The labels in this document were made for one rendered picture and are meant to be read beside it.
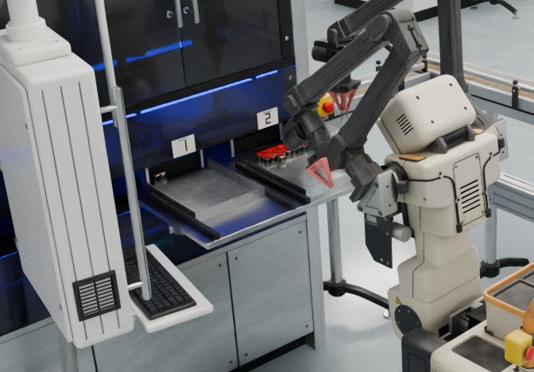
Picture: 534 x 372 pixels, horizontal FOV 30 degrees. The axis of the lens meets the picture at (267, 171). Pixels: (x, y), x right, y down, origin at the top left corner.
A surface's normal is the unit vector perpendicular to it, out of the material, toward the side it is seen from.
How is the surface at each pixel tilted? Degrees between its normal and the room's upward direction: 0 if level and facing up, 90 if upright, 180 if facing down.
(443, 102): 48
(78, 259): 90
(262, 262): 90
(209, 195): 0
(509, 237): 0
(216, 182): 0
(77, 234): 90
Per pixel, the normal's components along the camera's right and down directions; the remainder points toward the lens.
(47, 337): 0.58, 0.29
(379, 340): -0.08, -0.91
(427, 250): -0.77, 0.31
